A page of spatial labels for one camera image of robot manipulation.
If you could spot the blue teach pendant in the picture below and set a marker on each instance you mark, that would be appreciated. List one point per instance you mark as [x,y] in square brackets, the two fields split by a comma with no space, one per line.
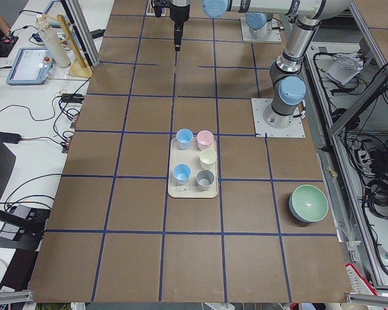
[31,67]

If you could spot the pink plastic cup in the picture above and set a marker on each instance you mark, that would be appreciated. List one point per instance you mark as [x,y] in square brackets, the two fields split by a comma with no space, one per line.
[205,139]

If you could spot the white plastic bottle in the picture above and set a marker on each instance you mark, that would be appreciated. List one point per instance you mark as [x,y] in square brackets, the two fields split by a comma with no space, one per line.
[51,40]

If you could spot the grey plastic cup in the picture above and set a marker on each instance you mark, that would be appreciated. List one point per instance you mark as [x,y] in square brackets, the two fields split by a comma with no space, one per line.
[205,179]

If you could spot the green and blue bowl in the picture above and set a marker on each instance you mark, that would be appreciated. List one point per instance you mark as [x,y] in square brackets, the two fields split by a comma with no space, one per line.
[308,204]

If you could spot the cream plastic cup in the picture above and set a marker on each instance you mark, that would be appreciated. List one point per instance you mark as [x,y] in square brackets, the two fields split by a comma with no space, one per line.
[208,158]

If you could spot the crumpled white paper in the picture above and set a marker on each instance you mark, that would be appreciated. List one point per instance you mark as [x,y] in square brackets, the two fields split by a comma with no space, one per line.
[344,68]

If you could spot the beige plastic tray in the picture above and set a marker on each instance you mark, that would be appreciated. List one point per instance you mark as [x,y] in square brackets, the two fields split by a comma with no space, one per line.
[191,158]

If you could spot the light blue cup far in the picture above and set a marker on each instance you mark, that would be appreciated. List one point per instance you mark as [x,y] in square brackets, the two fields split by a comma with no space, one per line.
[184,138]

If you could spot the light blue cup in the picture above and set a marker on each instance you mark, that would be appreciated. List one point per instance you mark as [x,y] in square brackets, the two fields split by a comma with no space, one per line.
[181,174]
[184,138]

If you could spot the light blue cup near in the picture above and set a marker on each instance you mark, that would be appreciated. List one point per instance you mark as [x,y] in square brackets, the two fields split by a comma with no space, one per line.
[181,174]

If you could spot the wooden stand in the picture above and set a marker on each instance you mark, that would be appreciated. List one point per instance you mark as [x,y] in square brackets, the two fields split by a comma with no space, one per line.
[78,67]

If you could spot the black monitor stand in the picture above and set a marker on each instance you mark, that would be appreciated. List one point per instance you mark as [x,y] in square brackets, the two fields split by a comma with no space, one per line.
[23,227]

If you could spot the aluminium frame post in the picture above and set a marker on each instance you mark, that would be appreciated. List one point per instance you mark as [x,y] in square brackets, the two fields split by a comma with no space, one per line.
[77,19]

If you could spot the black power adapter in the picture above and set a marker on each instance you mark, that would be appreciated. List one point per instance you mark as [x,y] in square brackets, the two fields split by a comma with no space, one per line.
[8,137]

